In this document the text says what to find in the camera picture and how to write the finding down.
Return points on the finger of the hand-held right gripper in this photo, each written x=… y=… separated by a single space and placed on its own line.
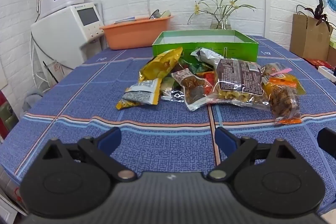
x=327 y=141

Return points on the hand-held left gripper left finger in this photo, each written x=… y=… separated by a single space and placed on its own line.
x=111 y=138

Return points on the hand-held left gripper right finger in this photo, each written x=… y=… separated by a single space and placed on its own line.
x=224 y=141

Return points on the grey backed yellow packet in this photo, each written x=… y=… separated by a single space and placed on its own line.
x=141 y=94

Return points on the clear orange nut packet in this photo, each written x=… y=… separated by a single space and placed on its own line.
x=284 y=107

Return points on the clear packet of brown meat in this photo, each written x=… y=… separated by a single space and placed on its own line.
x=193 y=90

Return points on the orange yellow snack packet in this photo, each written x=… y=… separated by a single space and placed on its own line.
x=294 y=86

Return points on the large clear brown label packet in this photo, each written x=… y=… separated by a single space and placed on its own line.
x=239 y=74

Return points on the clear cracker packet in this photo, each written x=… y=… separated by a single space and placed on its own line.
x=170 y=87

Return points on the green pea packet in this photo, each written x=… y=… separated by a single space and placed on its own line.
x=195 y=66

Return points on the silver white snack packet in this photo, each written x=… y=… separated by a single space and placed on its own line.
x=207 y=54

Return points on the green cardboard box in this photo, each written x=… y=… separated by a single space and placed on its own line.
x=204 y=49

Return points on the blue printed tablecloth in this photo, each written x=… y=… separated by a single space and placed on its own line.
x=105 y=108

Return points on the white box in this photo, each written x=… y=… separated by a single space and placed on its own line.
x=326 y=73

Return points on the red flat box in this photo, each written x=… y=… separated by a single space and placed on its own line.
x=319 y=62

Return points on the brown cardboard box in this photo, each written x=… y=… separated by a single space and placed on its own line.
x=332 y=56

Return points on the grey stool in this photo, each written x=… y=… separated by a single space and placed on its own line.
x=32 y=102

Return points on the orange plastic basin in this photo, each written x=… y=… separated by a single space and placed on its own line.
x=131 y=35

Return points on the brown paper bag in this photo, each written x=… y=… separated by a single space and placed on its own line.
x=307 y=37

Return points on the red and green canister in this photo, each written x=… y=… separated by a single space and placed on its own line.
x=6 y=113

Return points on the white dispenser with screen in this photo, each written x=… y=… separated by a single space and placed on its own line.
x=71 y=29

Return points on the glass vase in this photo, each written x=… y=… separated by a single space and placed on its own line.
x=221 y=23

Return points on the white blue plate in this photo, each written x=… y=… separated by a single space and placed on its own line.
x=126 y=20

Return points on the metal bowl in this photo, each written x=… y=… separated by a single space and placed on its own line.
x=155 y=14

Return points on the pale bowl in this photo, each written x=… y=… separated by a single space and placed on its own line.
x=166 y=13

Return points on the yellow flower stems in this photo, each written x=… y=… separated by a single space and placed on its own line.
x=220 y=5

